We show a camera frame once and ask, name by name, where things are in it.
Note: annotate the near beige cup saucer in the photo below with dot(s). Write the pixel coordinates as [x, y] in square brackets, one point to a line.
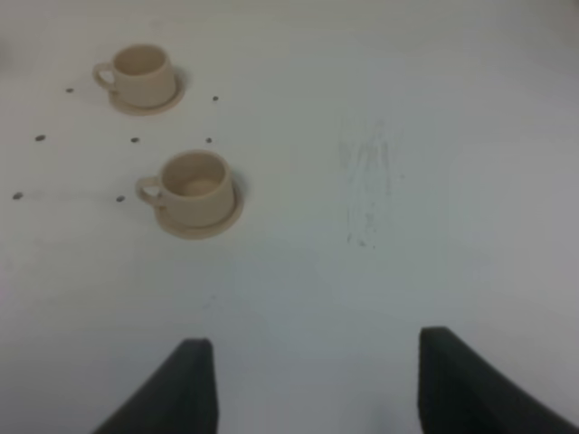
[167, 224]

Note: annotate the beige teacup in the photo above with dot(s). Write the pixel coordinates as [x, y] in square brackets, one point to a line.
[195, 188]
[141, 74]

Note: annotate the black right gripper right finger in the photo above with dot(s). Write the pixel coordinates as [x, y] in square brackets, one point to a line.
[459, 392]

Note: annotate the near beige teacup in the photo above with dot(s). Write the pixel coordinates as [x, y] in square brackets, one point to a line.
[195, 188]

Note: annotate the far beige cup saucer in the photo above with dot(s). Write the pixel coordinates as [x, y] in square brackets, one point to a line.
[123, 107]

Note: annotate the beige cup saucer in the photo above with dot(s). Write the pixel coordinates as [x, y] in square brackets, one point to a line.
[167, 224]
[123, 107]

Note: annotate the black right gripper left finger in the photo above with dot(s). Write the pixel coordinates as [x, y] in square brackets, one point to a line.
[180, 397]

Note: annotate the far beige teacup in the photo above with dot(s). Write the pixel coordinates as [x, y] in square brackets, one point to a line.
[141, 74]

